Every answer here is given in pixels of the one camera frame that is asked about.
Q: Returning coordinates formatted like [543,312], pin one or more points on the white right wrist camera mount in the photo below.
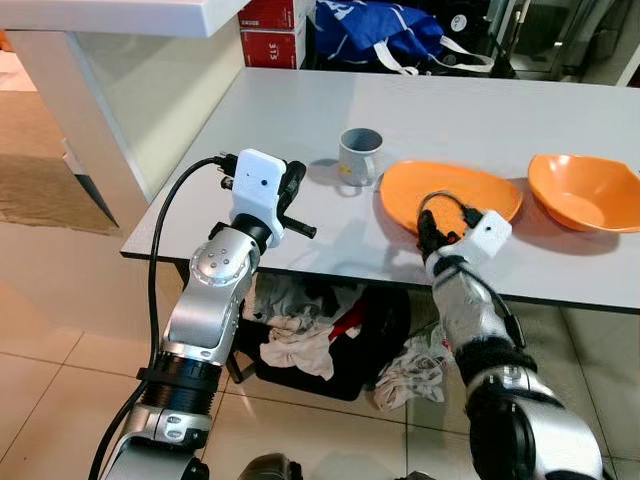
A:
[487,235]

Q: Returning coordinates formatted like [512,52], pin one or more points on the white crumpled cloth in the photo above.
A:
[300,350]

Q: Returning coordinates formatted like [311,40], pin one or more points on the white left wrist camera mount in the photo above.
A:
[258,190]

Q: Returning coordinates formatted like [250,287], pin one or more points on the grey mug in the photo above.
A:
[358,160]

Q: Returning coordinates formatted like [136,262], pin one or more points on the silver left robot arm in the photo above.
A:
[200,310]

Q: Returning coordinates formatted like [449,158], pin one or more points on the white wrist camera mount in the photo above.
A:
[258,190]
[487,235]

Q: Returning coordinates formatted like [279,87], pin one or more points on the red garment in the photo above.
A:
[350,320]

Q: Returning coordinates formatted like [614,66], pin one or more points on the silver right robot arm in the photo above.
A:
[470,320]

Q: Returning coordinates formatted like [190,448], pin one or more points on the orange plastic bowl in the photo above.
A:
[585,190]

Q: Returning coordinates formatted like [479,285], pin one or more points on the black table leg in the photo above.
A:
[243,372]

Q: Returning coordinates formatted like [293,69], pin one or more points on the white patterned cloth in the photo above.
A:
[410,375]

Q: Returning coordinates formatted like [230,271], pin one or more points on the black laundry basket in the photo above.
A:
[378,340]

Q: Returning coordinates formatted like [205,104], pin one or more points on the orange plastic plate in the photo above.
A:
[492,190]

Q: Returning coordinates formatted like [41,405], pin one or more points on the red box with white digits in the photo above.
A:
[272,48]

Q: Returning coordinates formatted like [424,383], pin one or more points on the grey crumpled cloth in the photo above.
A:
[295,298]

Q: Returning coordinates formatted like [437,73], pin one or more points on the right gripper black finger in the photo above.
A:
[427,228]

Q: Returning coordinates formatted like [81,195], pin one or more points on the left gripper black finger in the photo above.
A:
[300,226]

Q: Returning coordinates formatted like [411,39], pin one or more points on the dark robot left foot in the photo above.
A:
[270,468]

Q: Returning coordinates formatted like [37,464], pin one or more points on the black computer case with lights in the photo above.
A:
[480,30]

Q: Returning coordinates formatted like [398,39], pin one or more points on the white kitchen counter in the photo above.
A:
[120,100]

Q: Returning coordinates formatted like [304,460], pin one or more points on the plain red box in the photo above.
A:
[268,12]

